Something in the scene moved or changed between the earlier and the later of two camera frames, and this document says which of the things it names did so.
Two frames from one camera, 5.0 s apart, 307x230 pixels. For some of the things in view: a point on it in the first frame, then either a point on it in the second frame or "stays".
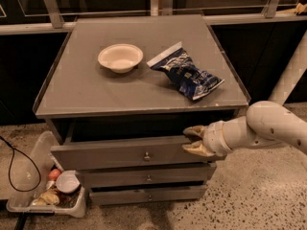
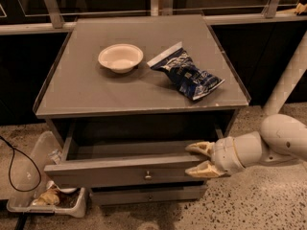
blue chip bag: x=188 y=78 stays
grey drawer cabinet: x=119 y=98 stays
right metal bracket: x=270 y=10 stays
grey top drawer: x=139 y=151 -> x=124 y=172
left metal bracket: x=52 y=7 stays
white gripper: x=212 y=140 -> x=225 y=154
